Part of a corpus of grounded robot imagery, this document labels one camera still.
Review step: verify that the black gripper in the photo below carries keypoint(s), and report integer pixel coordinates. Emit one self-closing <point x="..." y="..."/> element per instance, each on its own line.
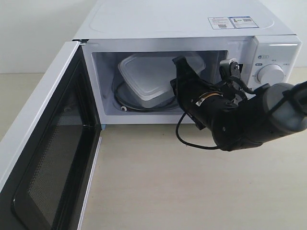
<point x="191" y="92"/>

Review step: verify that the white lidded plastic container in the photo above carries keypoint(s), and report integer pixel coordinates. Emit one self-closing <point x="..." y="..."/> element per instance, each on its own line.
<point x="148" y="75"/>

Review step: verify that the white microwave door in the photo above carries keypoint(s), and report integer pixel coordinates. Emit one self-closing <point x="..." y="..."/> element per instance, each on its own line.
<point x="47" y="157"/>

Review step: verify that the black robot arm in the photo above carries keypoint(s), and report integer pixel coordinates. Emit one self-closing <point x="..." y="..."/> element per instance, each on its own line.
<point x="237" y="116"/>

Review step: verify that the white Midea microwave oven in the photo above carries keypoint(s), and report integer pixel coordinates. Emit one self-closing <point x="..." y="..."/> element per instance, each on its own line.
<point x="117" y="29"/>

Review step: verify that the white warning label sticker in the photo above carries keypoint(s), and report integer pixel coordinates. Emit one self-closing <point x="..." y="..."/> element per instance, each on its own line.
<point x="220" y="23"/>

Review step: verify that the glass turntable plate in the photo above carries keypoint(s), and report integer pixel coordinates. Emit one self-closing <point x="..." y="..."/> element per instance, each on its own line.
<point x="128" y="102"/>

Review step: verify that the blue energy label sticker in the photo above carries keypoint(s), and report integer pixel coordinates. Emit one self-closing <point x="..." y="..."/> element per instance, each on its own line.
<point x="243" y="22"/>

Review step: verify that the upper white power knob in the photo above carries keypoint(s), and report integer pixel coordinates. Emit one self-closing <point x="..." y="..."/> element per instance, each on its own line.
<point x="270" y="74"/>

